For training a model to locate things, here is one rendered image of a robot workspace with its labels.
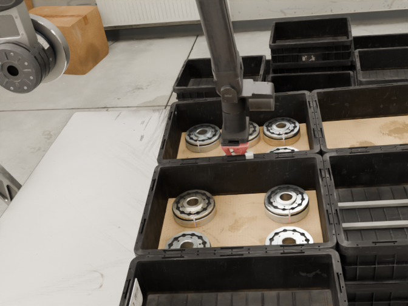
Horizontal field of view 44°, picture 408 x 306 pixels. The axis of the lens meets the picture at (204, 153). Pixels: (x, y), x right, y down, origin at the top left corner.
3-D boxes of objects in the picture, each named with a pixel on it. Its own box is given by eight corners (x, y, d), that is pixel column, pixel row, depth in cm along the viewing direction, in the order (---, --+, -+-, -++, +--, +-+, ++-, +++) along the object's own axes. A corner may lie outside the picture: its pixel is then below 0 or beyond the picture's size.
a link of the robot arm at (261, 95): (223, 58, 117) (219, 87, 113) (273, 57, 115) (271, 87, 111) (228, 90, 127) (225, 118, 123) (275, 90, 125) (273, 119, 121)
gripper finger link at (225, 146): (251, 153, 134) (249, 123, 128) (249, 170, 128) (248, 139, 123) (225, 153, 135) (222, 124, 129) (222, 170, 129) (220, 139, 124)
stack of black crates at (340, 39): (274, 121, 276) (268, 45, 250) (277, 93, 299) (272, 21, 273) (350, 119, 267) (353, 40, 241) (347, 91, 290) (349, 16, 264)
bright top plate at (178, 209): (172, 222, 118) (172, 220, 117) (172, 194, 126) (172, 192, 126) (215, 216, 117) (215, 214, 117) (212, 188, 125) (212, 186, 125)
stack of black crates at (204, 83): (187, 167, 253) (171, 88, 227) (198, 133, 277) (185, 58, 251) (268, 167, 244) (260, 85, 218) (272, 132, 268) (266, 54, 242)
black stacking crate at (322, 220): (145, 293, 108) (133, 257, 101) (164, 200, 132) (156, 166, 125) (336, 288, 102) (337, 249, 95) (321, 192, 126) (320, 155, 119)
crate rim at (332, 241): (134, 263, 102) (131, 255, 101) (157, 171, 126) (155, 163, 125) (337, 256, 96) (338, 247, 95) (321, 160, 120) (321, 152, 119)
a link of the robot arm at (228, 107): (221, 81, 123) (218, 91, 118) (250, 80, 122) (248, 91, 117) (223, 105, 127) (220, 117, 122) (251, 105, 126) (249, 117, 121)
